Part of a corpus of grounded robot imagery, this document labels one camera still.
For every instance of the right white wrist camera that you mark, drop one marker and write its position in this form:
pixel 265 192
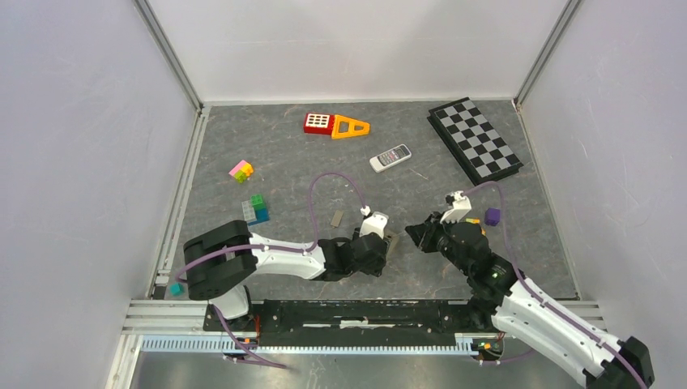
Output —
pixel 459 206

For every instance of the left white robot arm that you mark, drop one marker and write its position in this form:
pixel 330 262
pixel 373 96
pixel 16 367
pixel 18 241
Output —
pixel 218 262

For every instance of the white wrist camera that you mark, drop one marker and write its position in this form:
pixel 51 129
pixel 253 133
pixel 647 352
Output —
pixel 459 206
pixel 373 222

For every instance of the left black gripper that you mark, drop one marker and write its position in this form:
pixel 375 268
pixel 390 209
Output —
pixel 374 267

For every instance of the black grey chessboard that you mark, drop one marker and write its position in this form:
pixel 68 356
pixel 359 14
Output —
pixel 473 141

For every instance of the green blue grey blocks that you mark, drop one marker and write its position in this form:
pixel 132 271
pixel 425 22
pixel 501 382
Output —
pixel 255 210

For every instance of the orange yellow block stack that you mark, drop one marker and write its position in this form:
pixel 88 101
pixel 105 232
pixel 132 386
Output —
pixel 477 222

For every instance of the beige battery cover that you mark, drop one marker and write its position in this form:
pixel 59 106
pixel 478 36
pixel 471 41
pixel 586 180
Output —
pixel 336 218

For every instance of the red white window block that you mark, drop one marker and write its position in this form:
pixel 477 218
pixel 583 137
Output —
pixel 319 123

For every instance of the white remote control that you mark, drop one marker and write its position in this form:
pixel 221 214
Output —
pixel 390 158

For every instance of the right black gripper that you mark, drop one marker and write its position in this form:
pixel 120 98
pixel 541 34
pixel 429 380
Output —
pixel 423 233

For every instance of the small teal cube block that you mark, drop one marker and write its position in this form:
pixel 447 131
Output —
pixel 176 289

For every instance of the white slotted cable duct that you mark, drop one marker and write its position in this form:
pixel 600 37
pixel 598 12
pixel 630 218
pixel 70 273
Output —
pixel 224 344

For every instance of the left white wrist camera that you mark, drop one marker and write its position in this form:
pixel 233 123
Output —
pixel 373 222

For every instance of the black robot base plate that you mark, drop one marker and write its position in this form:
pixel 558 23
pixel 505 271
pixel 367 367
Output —
pixel 362 322

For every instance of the pink yellow green blocks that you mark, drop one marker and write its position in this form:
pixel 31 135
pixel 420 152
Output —
pixel 241 171

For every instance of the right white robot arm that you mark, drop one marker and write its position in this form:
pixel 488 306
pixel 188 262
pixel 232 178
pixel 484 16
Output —
pixel 508 301

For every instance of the purple cube block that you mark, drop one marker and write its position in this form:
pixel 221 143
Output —
pixel 492 216

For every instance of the orange triangular toy block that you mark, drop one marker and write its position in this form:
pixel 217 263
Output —
pixel 345 128

